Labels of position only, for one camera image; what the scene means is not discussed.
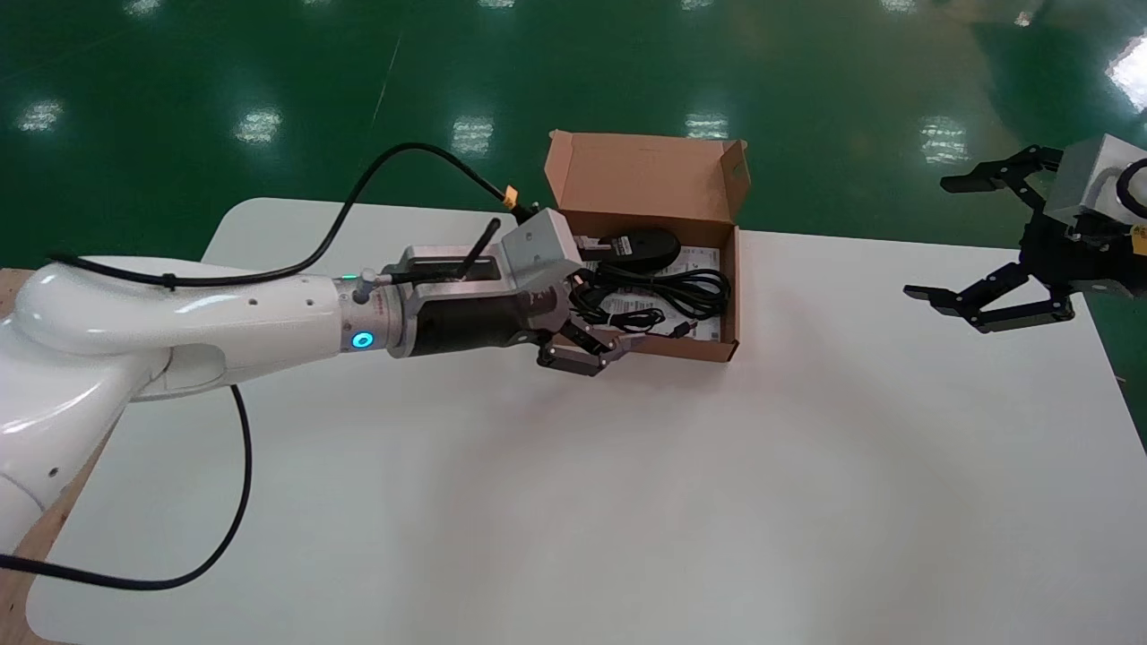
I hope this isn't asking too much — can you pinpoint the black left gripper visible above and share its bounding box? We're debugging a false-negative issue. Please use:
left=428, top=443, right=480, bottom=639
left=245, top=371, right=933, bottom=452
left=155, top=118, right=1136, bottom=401
left=412, top=269, right=633, bottom=377

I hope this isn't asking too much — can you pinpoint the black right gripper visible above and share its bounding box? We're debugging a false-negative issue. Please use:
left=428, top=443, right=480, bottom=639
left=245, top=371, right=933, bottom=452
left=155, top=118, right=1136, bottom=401
left=903, top=145, right=1147, bottom=335

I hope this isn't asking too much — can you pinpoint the black computer mouse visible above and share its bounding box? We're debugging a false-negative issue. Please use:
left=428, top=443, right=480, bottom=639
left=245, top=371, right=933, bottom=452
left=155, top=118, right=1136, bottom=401
left=596, top=227, right=682, bottom=274

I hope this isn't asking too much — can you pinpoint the thick black cable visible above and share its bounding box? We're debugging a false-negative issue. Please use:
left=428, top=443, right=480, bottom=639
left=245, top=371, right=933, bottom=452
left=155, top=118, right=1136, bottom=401
left=569, top=264, right=732, bottom=322

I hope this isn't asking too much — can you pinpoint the brown cardboard storage box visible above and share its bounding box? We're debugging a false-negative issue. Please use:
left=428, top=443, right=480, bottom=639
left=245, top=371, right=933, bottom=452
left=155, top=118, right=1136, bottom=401
left=535, top=131, right=750, bottom=364

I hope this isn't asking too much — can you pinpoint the white printed paper manual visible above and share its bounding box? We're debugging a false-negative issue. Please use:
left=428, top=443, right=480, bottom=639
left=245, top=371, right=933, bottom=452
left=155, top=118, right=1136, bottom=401
left=573, top=235, right=722, bottom=343

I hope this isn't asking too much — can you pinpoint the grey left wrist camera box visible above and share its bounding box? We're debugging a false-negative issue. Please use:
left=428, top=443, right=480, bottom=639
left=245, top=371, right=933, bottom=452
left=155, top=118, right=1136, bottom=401
left=498, top=208, right=585, bottom=292

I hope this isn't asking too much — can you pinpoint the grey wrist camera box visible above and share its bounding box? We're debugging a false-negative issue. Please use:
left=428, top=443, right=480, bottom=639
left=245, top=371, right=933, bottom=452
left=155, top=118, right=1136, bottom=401
left=1047, top=134, right=1147, bottom=229
left=498, top=208, right=585, bottom=292

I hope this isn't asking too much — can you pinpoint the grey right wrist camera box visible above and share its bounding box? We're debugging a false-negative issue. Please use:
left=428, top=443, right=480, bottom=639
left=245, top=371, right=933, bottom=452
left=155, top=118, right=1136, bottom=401
left=1047, top=134, right=1147, bottom=229

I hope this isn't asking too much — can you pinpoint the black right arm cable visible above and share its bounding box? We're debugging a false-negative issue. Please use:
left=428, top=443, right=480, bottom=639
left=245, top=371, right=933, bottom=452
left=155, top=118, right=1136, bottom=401
left=1114, top=157, right=1147, bottom=247

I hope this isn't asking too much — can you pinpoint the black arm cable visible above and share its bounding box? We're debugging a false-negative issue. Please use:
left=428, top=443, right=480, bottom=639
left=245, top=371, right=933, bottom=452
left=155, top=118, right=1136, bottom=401
left=0, top=143, right=539, bottom=590
left=1114, top=157, right=1147, bottom=247

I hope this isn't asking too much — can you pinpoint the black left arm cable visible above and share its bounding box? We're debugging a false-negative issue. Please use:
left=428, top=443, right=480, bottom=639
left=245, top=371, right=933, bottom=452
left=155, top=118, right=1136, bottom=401
left=0, top=143, right=539, bottom=590

